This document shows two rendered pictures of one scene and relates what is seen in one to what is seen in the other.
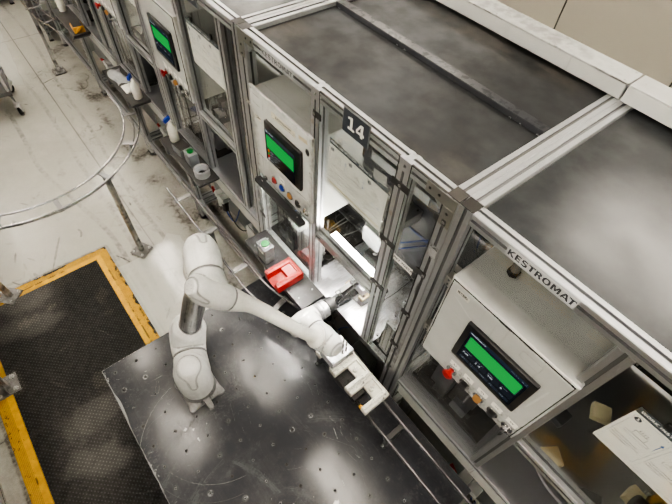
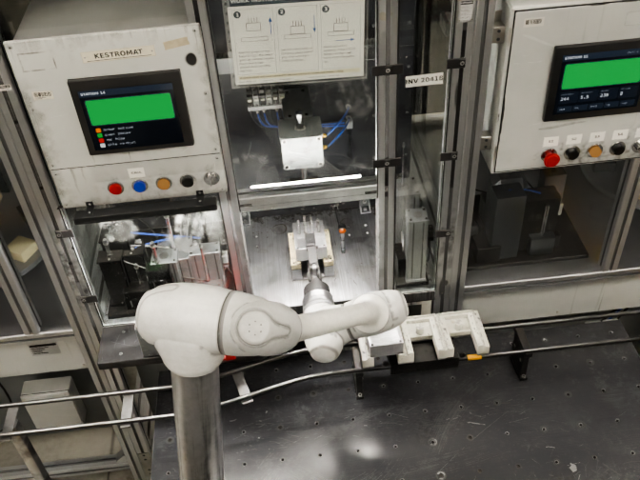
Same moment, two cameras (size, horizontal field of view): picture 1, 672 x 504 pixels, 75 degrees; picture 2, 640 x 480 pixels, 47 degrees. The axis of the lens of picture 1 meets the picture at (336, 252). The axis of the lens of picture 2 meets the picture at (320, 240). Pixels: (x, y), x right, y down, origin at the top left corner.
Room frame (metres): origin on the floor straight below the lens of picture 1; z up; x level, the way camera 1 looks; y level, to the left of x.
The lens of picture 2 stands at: (0.10, 1.14, 2.55)
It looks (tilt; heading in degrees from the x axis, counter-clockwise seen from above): 42 degrees down; 310
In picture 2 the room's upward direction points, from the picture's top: 4 degrees counter-clockwise
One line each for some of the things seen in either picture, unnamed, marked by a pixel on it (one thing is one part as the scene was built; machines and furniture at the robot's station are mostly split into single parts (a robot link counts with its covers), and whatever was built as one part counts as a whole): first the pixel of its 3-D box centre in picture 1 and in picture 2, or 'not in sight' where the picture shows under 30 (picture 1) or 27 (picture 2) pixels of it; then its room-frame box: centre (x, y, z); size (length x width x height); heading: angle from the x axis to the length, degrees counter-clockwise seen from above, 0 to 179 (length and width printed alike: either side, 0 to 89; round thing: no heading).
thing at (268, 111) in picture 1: (304, 146); (130, 98); (1.47, 0.17, 1.60); 0.42 x 0.29 x 0.46; 43
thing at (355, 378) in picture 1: (350, 375); (420, 343); (0.79, -0.12, 0.84); 0.36 x 0.14 x 0.10; 43
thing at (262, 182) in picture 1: (279, 198); (146, 207); (1.38, 0.28, 1.37); 0.36 x 0.04 x 0.04; 43
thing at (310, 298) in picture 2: (321, 309); (318, 305); (1.03, 0.04, 1.00); 0.09 x 0.06 x 0.09; 43
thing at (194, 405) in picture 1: (200, 389); not in sight; (0.70, 0.59, 0.71); 0.22 x 0.18 x 0.06; 43
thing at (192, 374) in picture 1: (192, 373); not in sight; (0.73, 0.61, 0.85); 0.18 x 0.16 x 0.22; 23
